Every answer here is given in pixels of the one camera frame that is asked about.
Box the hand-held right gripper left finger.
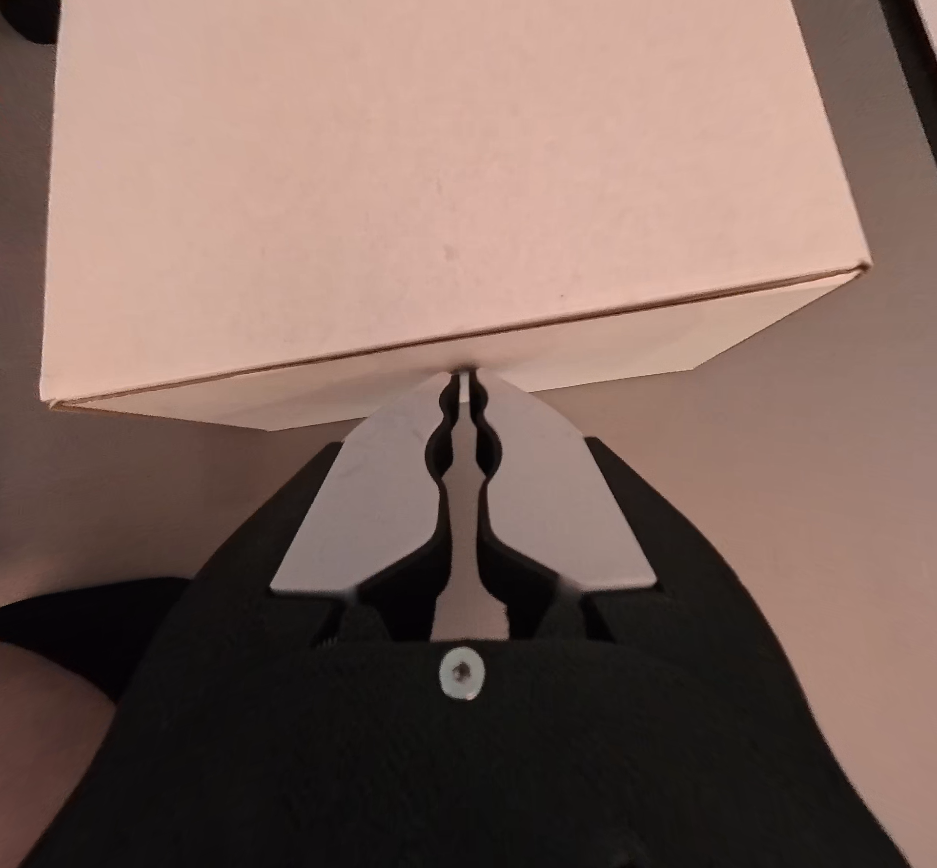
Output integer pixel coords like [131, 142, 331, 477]
[268, 369, 465, 642]

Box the white cardboard box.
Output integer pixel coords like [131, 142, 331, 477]
[40, 0, 874, 434]

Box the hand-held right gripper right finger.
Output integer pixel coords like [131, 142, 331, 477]
[467, 369, 659, 642]

